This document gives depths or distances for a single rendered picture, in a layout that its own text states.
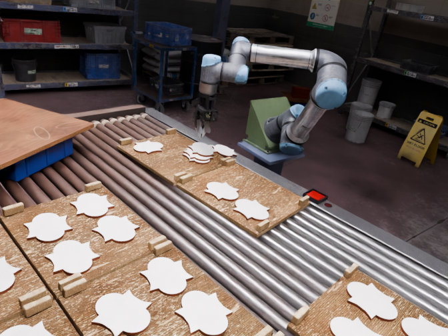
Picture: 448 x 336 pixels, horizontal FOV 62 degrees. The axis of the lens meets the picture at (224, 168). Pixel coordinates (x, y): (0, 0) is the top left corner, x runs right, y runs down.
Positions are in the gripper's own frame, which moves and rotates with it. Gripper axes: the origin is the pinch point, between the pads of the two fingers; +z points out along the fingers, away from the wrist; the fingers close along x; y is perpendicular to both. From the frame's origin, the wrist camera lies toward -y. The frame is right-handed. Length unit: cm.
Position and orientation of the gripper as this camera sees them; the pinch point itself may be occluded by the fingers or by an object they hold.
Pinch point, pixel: (200, 134)
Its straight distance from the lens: 170.3
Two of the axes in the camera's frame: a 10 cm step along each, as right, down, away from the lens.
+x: 8.7, -1.1, 4.7
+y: 4.7, 4.6, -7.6
